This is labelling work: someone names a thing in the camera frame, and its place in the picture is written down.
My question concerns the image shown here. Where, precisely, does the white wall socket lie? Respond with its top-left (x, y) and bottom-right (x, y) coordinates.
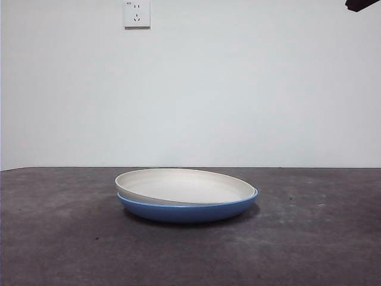
top-left (124, 0), bottom-right (151, 30)

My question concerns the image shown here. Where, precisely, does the blue round plate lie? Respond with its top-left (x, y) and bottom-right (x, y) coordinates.
top-left (117, 188), bottom-right (259, 224)

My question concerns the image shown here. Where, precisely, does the white round plate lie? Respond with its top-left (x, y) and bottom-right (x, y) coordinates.
top-left (114, 168), bottom-right (257, 207)

